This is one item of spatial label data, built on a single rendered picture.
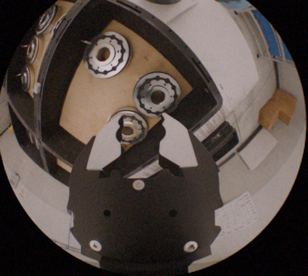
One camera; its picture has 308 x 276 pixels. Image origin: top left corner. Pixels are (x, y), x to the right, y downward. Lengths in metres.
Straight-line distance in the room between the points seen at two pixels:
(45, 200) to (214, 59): 3.84
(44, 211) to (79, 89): 3.45
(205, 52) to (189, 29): 0.11
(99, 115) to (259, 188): 2.92
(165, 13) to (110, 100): 0.33
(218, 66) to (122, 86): 0.39
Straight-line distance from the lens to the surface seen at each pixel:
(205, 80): 0.16
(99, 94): 0.26
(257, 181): 2.85
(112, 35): 0.22
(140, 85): 0.20
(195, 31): 0.44
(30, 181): 3.70
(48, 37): 0.41
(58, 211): 3.49
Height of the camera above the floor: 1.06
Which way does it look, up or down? 58 degrees down
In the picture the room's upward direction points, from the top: 172 degrees clockwise
